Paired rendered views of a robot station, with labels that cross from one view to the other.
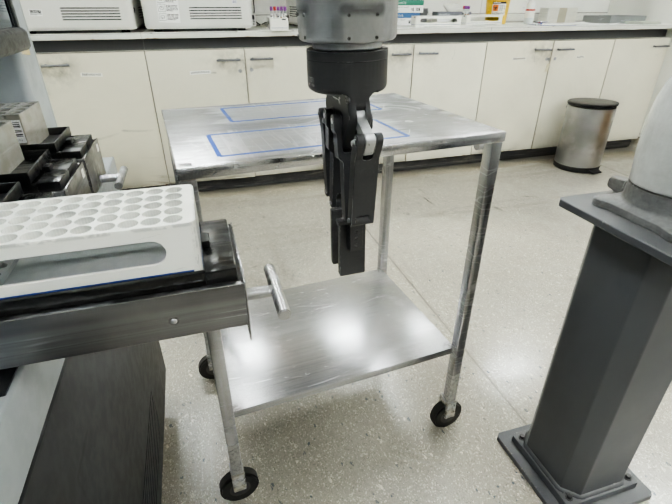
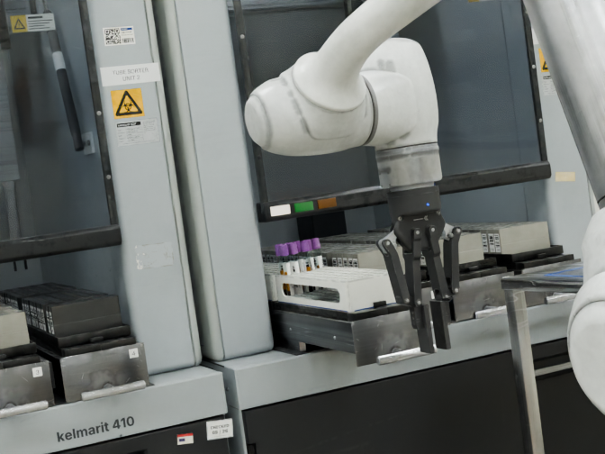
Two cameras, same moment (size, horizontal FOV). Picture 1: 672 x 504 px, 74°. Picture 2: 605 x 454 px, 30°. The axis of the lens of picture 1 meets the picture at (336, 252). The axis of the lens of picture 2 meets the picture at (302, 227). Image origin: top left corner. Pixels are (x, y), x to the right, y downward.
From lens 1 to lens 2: 1.60 m
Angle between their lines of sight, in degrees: 83
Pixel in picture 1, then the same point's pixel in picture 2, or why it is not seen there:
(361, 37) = (385, 185)
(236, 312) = (350, 342)
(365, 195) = (393, 281)
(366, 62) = (392, 198)
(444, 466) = not seen: outside the picture
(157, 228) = (337, 281)
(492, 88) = not seen: outside the picture
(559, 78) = not seen: outside the picture
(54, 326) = (309, 323)
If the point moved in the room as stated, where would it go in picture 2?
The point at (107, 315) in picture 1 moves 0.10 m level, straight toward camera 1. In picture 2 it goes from (320, 323) to (271, 336)
